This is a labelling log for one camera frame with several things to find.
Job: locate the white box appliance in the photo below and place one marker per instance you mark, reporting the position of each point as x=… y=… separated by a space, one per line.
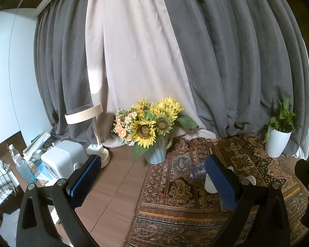
x=64 y=154

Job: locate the white ribbed cup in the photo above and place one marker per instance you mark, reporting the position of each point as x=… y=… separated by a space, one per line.
x=211 y=186

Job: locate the stack of books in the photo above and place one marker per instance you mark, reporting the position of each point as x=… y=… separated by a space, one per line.
x=37 y=141

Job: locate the pale blue ribbed vase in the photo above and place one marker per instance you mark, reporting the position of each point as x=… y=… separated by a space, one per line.
x=155 y=154

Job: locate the clear bottle with blue liquid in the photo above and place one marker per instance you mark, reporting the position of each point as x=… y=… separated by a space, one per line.
x=25 y=171

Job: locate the white plug adapter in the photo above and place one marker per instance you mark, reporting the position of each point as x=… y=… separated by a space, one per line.
x=94 y=148

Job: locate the white plant pot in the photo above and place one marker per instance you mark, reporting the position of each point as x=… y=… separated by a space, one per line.
x=276 y=144

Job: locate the beige curtain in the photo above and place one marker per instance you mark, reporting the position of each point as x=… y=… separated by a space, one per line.
x=136 y=69

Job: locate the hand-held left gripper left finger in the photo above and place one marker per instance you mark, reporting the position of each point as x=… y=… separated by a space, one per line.
x=83 y=178

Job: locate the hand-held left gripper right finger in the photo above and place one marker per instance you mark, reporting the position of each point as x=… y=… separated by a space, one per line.
x=221 y=182

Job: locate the patterned paisley table cloth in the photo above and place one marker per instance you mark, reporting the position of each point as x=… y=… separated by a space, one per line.
x=175 y=200

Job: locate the white panel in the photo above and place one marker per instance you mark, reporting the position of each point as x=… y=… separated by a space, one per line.
x=15 y=82

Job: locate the blue packet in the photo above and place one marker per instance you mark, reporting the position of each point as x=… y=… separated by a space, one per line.
x=44 y=173

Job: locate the grey curtain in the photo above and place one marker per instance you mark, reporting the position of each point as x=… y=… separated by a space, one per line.
x=64 y=69
x=237 y=64

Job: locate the sunflower bouquet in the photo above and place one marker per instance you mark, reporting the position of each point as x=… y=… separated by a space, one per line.
x=146 y=128

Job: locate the green potted plant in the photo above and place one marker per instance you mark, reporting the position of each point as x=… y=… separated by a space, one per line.
x=282 y=118

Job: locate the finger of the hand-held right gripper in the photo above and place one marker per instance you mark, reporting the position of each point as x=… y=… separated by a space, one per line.
x=307 y=177

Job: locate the clear plastic bottle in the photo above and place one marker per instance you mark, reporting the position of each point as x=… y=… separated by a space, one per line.
x=196 y=173

